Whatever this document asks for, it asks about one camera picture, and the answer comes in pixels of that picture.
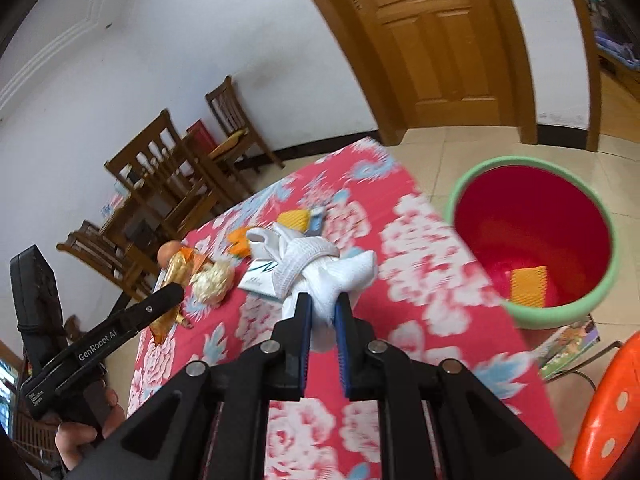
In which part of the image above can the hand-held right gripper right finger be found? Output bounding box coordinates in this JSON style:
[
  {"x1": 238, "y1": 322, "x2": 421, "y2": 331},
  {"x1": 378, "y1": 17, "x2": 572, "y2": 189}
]
[{"x1": 335, "y1": 291, "x2": 578, "y2": 480}]

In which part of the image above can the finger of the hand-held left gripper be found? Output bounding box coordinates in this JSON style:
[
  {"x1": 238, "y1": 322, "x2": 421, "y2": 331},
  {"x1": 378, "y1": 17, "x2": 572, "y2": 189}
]
[{"x1": 115, "y1": 283, "x2": 186, "y2": 334}]

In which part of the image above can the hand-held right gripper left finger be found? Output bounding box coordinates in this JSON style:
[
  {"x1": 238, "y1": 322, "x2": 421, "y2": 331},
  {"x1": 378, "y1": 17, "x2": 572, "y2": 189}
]
[{"x1": 62, "y1": 291, "x2": 313, "y2": 480}]

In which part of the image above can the yellow banana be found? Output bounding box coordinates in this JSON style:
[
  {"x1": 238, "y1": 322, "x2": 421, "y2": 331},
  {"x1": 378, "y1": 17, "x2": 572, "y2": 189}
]
[{"x1": 150, "y1": 247, "x2": 201, "y2": 346}]

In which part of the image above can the cream paper ball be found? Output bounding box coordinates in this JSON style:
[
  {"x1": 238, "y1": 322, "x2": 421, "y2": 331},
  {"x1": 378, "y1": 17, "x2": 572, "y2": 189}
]
[{"x1": 191, "y1": 260, "x2": 236, "y2": 306}]

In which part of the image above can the white knotted cloth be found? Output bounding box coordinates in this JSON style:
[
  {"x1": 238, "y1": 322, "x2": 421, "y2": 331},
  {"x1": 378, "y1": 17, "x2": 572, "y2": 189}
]
[{"x1": 246, "y1": 226, "x2": 378, "y2": 356}]

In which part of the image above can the red bin with green rim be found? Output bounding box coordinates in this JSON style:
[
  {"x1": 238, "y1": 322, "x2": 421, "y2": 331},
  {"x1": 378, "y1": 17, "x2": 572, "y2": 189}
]
[{"x1": 446, "y1": 156, "x2": 622, "y2": 331}]

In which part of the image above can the person's left hand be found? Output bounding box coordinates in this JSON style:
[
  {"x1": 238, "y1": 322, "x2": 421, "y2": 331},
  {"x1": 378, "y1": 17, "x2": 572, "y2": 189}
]
[{"x1": 54, "y1": 387, "x2": 127, "y2": 473}]

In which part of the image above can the brown egg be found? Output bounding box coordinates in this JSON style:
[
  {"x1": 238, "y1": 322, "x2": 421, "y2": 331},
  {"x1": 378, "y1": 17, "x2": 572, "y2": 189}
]
[{"x1": 157, "y1": 241, "x2": 186, "y2": 267}]

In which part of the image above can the dark wooden chair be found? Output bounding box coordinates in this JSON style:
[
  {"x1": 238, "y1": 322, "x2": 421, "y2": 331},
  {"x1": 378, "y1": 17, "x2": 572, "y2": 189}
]
[{"x1": 56, "y1": 220, "x2": 161, "y2": 301}]

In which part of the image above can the white carton pack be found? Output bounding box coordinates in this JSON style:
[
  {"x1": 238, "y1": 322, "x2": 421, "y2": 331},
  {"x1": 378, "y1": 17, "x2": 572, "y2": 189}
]
[{"x1": 237, "y1": 257, "x2": 283, "y2": 301}]

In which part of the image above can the wooden dining table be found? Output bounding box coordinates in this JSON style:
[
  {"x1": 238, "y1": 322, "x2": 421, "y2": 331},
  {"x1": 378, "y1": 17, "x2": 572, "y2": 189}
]
[{"x1": 97, "y1": 180, "x2": 166, "y2": 251}]

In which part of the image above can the orange wrapper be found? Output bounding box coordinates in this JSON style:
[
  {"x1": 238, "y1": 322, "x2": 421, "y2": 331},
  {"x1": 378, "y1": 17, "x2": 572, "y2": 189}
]
[{"x1": 227, "y1": 227, "x2": 253, "y2": 260}]

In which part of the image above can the red floral tablecloth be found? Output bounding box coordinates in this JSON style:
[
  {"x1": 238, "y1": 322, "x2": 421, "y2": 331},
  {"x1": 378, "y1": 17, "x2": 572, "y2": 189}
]
[{"x1": 127, "y1": 136, "x2": 563, "y2": 480}]

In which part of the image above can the yellow mesh scrubber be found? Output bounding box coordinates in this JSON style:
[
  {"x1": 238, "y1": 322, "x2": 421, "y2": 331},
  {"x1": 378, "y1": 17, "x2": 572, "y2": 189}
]
[
  {"x1": 277, "y1": 210, "x2": 311, "y2": 233},
  {"x1": 509, "y1": 265, "x2": 548, "y2": 307}
]

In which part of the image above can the blue and white packet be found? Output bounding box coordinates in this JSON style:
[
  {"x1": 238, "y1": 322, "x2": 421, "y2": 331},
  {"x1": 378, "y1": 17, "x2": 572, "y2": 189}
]
[{"x1": 302, "y1": 207, "x2": 326, "y2": 237}]

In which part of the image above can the large wooden chair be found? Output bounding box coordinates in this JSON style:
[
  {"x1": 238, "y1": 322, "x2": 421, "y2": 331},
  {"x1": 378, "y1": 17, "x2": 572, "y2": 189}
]
[{"x1": 104, "y1": 109, "x2": 236, "y2": 231}]

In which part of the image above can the red bag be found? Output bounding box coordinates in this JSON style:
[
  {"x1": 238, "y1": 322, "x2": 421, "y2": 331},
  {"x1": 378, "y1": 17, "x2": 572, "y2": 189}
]
[{"x1": 187, "y1": 119, "x2": 216, "y2": 153}]

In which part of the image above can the yellow seat cushion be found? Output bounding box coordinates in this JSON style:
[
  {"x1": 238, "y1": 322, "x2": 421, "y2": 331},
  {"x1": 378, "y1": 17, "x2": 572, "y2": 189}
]
[{"x1": 210, "y1": 130, "x2": 248, "y2": 156}]

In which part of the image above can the small wooden chair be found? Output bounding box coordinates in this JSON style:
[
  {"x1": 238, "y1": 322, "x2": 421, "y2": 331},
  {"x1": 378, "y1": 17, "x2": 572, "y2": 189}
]
[{"x1": 205, "y1": 76, "x2": 286, "y2": 173}]

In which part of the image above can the colourful picture book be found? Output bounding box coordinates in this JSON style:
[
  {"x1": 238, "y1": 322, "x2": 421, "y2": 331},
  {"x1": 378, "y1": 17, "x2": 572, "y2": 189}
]
[{"x1": 532, "y1": 315, "x2": 601, "y2": 381}]

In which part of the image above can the orange plastic stool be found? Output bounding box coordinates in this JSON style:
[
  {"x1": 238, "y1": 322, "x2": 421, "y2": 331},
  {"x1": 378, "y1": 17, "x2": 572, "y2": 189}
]
[{"x1": 570, "y1": 332, "x2": 640, "y2": 480}]

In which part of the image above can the wooden door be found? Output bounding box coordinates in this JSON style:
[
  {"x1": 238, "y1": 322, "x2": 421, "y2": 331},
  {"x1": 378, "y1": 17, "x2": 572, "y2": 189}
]
[{"x1": 285, "y1": 0, "x2": 538, "y2": 146}]

